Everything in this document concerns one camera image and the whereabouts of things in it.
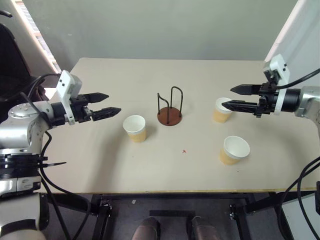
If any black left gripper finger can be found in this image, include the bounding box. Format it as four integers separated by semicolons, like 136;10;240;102
86;92;110;105
90;107;122;122

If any dark rounded right foot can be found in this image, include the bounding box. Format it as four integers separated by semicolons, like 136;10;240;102
191;216;221;240

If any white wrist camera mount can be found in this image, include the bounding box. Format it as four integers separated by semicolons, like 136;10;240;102
262;53;291;116
55;69;83;126

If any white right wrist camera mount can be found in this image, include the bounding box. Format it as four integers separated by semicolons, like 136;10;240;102
262;53;291;116

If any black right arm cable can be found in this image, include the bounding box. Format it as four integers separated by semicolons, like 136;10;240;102
274;68;320;89

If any dark rounded left foot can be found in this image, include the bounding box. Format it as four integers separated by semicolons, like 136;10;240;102
131;216;161;240

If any white board panel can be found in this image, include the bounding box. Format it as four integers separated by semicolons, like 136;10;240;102
264;0;320;83

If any yellow paper cup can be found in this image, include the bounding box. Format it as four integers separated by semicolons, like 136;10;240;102
122;114;147;144
212;97;234;124
219;135;251;166

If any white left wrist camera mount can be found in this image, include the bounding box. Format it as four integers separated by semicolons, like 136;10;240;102
55;69;83;126

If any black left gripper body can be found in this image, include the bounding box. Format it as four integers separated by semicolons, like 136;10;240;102
69;95;93;123

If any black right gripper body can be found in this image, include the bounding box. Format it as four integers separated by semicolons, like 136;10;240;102
254;82;279;118

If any black wire cup rack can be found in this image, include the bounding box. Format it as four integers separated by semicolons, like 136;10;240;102
156;86;184;127

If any dark rounded foot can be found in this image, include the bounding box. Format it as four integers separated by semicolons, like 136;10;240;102
131;216;161;240
191;216;221;240

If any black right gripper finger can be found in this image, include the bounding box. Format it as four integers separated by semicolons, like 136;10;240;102
230;84;262;96
221;99;261;113

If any black office chair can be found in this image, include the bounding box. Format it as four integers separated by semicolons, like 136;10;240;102
0;9;51;126

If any black table frame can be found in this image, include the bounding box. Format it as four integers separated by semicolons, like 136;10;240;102
44;191;316;240

